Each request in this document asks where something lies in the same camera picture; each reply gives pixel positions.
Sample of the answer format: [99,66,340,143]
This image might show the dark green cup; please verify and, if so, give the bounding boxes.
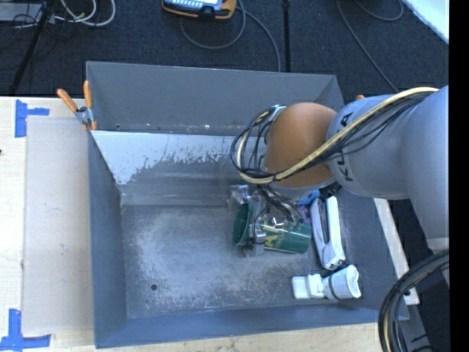
[232,202,313,255]

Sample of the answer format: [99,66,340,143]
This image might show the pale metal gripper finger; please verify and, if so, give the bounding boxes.
[243,232,267,258]
[226,184,254,212]

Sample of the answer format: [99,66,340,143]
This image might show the grey metal bin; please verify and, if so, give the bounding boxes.
[84,60,410,350]

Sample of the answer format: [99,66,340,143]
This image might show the pale wood flat board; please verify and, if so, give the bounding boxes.
[21,117,97,337]

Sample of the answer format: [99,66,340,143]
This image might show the white and grey bottle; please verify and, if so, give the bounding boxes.
[291,264,363,301]

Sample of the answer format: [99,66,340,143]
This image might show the white and grey stapler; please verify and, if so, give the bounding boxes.
[309,195,347,271]

